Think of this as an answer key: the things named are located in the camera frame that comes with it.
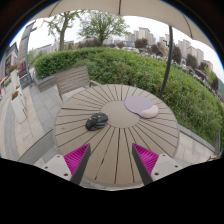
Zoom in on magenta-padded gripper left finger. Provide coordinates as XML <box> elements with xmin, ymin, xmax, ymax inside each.
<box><xmin>41</xmin><ymin>143</ymin><xmax>92</xmax><ymax>186</ymax></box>

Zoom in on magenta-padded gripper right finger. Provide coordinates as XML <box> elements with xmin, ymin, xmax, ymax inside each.
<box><xmin>131</xmin><ymin>143</ymin><xmax>184</xmax><ymax>186</ymax></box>

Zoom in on black computer mouse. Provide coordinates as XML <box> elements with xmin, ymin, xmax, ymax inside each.
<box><xmin>85</xmin><ymin>112</ymin><xmax>110</xmax><ymax>132</ymax></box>

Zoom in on lilac mouse pad with wrist rest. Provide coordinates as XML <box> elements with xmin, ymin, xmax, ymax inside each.
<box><xmin>123</xmin><ymin>95</ymin><xmax>160</xmax><ymax>120</ymax></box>

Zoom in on white planter box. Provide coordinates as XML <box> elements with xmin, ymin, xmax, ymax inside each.
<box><xmin>9</xmin><ymin>89</ymin><xmax>28</xmax><ymax>125</ymax></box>

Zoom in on grey slatted outdoor chair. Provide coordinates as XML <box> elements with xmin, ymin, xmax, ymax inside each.
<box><xmin>53</xmin><ymin>65</ymin><xmax>102</xmax><ymax>101</ymax></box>

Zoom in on green hedge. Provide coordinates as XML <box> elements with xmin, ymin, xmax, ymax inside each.
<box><xmin>33</xmin><ymin>46</ymin><xmax>224</xmax><ymax>148</ymax></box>

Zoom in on dark curved parasol pole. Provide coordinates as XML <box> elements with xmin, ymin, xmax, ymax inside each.
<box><xmin>158</xmin><ymin>25</ymin><xmax>175</xmax><ymax>100</ymax></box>

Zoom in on distant apartment buildings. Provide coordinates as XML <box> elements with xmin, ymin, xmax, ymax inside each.
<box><xmin>124</xmin><ymin>26</ymin><xmax>215</xmax><ymax>72</ymax></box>

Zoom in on tall grey sign pillar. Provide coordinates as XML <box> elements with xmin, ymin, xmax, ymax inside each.
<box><xmin>17</xmin><ymin>21</ymin><xmax>38</xmax><ymax>90</ymax></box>

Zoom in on bare-trunked leaning tree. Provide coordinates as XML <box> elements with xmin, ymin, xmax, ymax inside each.
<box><xmin>43</xmin><ymin>9</ymin><xmax>85</xmax><ymax>52</ymax></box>

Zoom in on round leafy tree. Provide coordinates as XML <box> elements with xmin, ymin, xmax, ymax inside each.
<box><xmin>78</xmin><ymin>9</ymin><xmax>130</xmax><ymax>47</ymax></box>

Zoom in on beige parasol canopy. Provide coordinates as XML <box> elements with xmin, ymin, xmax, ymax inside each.
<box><xmin>31</xmin><ymin>0</ymin><xmax>215</xmax><ymax>51</ymax></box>

